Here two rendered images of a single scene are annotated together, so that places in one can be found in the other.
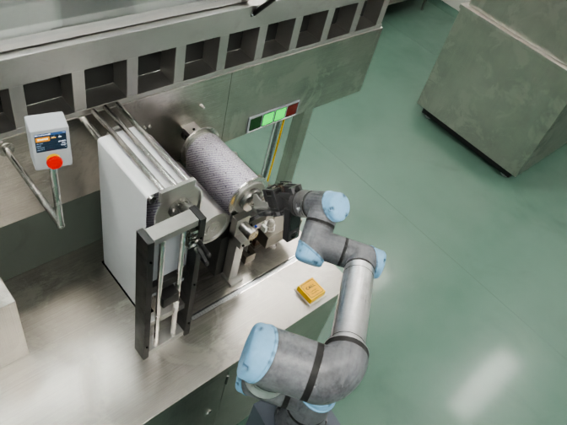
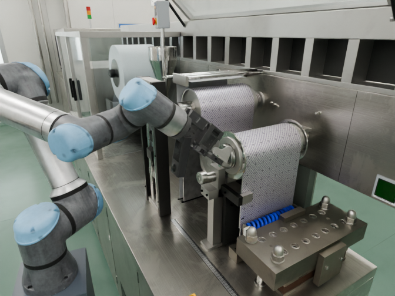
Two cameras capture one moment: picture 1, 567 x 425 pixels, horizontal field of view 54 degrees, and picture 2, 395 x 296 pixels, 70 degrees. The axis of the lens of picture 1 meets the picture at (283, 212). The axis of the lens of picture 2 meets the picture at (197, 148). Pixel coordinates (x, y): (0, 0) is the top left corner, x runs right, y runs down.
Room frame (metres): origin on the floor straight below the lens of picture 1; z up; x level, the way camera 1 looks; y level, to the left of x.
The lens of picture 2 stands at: (1.37, -0.64, 1.59)
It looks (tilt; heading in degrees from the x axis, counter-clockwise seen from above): 22 degrees down; 113
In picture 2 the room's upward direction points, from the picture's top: straight up
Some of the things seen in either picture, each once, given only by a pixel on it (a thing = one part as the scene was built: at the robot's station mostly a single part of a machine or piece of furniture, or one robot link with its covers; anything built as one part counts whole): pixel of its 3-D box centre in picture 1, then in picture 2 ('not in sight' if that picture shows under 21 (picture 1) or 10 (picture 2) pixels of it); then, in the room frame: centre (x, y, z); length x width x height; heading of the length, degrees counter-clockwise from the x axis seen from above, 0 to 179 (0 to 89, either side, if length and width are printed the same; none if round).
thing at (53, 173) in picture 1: (56, 194); (163, 53); (0.74, 0.47, 1.51); 0.02 x 0.02 x 0.20
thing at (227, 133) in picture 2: (248, 196); (230, 155); (1.16, 0.11, 1.25); 0.15 x 0.01 x 0.15; 143
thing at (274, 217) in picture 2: not in sight; (272, 218); (1.30, 0.16, 1.03); 0.21 x 0.04 x 0.03; 53
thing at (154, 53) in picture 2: not in sight; (162, 53); (0.65, 0.63, 1.50); 0.14 x 0.14 x 0.06
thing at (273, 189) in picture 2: not in sight; (269, 192); (1.28, 0.17, 1.11); 0.23 x 0.01 x 0.18; 53
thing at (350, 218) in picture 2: not in sight; (351, 215); (1.53, 0.24, 1.05); 0.04 x 0.04 x 0.04
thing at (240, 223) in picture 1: (238, 250); (211, 208); (1.11, 0.10, 1.05); 0.06 x 0.05 x 0.31; 53
